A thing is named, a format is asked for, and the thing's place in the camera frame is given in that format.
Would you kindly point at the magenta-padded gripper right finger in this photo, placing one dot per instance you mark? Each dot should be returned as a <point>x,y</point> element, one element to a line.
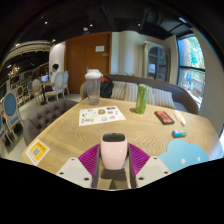
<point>153,170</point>

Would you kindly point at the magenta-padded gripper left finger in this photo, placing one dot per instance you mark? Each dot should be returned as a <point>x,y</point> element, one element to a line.
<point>73,171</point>

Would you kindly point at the pink computer mouse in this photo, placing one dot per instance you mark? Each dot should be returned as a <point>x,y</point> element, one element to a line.
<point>114,151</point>

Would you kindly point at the blue cloud-shaped mouse pad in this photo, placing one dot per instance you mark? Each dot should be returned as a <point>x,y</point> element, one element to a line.
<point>183,155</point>

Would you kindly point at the yellow square code sticker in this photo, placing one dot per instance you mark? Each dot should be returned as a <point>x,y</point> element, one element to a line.
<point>37,152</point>

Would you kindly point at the small teal pack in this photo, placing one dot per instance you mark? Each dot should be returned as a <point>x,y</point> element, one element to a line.
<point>179,133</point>

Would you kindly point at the black and red box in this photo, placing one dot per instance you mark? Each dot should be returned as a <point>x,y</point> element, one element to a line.
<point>164,117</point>

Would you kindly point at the cream plastic packet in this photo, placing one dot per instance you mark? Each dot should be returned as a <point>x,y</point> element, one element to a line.
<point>180,117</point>

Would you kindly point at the white printed sticker sheet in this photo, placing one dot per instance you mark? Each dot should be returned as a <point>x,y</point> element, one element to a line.
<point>100,115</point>

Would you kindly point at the grey tufted armchair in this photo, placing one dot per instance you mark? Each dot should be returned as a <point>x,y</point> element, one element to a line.
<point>43,116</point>

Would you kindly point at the green drink can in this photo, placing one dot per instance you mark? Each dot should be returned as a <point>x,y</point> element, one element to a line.
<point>142,100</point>

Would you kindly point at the striped cushion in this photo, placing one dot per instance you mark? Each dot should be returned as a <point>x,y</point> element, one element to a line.
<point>161,98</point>
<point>124,91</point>

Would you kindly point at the brown curved sofa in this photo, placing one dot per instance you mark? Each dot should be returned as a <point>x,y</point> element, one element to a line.
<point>183,96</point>

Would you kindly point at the clear shaker bottle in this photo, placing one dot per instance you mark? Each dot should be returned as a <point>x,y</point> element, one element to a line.
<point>93,88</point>

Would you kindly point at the white dining chair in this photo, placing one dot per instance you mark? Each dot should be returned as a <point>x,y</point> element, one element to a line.
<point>59,86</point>

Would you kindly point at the black backpack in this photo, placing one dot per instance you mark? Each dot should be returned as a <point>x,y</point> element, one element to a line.
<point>106,88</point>

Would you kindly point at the blue round-backed chairs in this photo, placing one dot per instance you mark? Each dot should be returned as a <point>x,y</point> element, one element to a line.
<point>10,106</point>

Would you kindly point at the person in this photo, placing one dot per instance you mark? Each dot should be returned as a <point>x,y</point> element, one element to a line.
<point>54,78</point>

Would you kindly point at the open laptop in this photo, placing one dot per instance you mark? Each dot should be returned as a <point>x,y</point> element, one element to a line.
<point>45,78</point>

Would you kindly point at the arched glass cabinet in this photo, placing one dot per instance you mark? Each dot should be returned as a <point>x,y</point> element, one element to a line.
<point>156,63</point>

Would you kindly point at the black-framed window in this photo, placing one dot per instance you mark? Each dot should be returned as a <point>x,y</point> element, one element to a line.
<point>191,70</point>

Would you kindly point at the brown wooden door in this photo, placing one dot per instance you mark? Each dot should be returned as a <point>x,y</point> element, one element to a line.
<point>80,63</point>

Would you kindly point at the chandelier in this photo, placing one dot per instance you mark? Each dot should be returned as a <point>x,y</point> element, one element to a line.
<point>13,71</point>

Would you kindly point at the white paper door sign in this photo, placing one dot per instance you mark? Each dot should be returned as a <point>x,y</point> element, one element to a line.
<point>100,48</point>

